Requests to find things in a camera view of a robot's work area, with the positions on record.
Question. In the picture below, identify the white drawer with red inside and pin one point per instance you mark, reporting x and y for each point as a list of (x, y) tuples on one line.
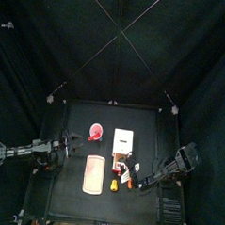
[(117, 165)]

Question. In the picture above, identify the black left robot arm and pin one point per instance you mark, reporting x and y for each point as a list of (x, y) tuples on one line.
[(20, 151)]

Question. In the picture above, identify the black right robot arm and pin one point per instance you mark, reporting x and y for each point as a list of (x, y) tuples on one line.
[(183, 159)]

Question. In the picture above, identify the white toy drawer cabinet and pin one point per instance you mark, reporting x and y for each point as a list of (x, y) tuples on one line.
[(122, 140)]

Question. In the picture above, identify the orange toy carrot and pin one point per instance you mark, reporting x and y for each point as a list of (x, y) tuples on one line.
[(129, 183)]

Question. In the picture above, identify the yellow toy food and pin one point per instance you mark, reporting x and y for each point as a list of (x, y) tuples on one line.
[(114, 185)]

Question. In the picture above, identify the red plastic cup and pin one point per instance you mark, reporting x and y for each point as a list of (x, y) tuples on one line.
[(96, 130)]

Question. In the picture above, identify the white pink-rimmed tray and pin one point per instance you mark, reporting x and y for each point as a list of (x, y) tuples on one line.
[(94, 174)]

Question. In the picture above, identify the grey frame corner bracket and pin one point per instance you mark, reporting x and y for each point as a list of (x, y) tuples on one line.
[(175, 109), (9, 25), (49, 98)]

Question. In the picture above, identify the grey frame middle bracket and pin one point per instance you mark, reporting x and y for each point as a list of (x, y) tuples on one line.
[(112, 102)]

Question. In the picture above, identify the grey frame foot bracket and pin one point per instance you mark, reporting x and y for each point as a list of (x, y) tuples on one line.
[(21, 212)]

